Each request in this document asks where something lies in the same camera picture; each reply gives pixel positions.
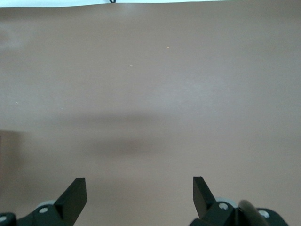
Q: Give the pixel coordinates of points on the brown table mat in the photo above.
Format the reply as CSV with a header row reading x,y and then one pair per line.
x,y
150,106

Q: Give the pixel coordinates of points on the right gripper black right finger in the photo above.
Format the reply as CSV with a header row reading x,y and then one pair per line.
x,y
202,200

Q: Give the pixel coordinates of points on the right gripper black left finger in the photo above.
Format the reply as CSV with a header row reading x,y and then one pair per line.
x,y
70,202

